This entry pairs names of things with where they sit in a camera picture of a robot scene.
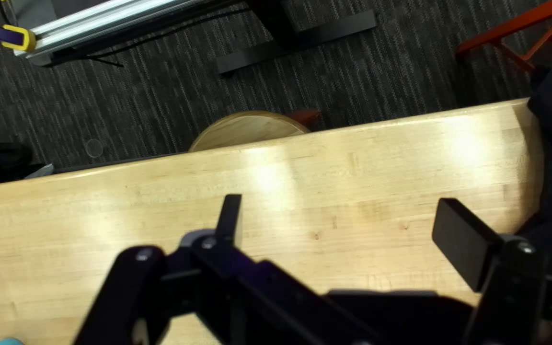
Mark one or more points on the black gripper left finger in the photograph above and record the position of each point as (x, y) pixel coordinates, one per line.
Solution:
(224, 280)

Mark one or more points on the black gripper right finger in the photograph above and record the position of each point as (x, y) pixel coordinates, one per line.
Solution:
(467, 246)

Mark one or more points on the small blue plastic cup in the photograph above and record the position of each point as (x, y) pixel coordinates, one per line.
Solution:
(7, 342)

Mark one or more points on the wooden stool orange legs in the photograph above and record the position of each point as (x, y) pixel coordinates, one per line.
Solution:
(525, 25)
(247, 131)

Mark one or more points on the yellow clamp hook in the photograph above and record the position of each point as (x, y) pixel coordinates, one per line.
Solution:
(23, 39)

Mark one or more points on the aluminium frame rail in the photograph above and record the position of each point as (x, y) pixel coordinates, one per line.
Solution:
(103, 22)

